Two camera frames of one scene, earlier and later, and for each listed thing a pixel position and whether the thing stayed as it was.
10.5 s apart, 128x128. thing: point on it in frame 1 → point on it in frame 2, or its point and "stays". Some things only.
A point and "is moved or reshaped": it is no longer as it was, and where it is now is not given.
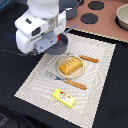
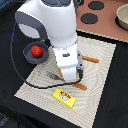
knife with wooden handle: x=87 y=58 stays
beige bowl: x=121 y=18 stays
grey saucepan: x=60 y=46 is moved or reshaped
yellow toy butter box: x=64 y=97 stays
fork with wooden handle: x=67 y=81 stays
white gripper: x=35 y=34 → x=70 y=62
